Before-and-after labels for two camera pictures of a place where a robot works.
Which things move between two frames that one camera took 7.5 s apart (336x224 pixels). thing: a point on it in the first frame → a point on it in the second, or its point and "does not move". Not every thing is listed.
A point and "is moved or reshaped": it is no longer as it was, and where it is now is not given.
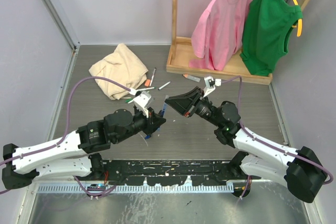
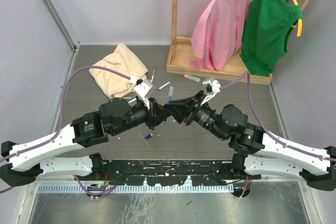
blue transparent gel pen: [164, 112] is moved or reshaped
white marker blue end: [164, 85] does not move
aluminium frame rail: [59, 18] does not move
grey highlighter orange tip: [191, 77] does not move
